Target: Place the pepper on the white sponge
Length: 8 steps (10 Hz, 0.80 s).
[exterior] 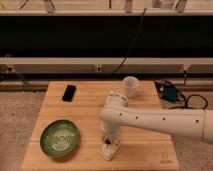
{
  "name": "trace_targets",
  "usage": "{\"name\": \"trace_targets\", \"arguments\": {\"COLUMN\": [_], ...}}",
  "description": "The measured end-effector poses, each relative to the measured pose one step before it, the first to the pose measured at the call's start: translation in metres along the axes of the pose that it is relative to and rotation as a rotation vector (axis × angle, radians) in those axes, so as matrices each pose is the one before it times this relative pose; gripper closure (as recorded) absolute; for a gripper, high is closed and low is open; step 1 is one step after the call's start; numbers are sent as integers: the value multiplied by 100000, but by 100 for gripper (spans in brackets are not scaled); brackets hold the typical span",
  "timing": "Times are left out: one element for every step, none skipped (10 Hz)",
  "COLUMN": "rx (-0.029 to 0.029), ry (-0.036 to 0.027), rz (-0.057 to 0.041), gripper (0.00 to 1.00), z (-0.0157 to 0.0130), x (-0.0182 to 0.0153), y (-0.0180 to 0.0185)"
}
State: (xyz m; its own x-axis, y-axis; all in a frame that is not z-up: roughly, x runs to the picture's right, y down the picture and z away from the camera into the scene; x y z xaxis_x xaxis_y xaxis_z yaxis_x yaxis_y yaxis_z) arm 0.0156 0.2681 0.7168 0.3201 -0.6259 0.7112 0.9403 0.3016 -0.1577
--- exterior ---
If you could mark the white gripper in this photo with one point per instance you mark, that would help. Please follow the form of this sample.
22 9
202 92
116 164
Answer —
110 131

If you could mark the red pepper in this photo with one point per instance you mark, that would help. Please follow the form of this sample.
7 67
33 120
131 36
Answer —
107 141

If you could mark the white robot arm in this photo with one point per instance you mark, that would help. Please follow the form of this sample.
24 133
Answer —
192 123

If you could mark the wooden board table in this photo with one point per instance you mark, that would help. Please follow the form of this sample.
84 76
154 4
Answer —
140 150

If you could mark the white paper cup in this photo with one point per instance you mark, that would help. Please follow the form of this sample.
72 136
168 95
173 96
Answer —
130 85

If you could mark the green ribbed plate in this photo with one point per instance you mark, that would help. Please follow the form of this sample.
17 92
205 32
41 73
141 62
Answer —
59 138

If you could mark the black smartphone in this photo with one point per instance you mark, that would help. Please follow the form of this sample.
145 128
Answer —
69 93

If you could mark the blue black clamp device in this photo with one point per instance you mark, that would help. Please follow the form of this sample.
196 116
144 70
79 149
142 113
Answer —
167 91

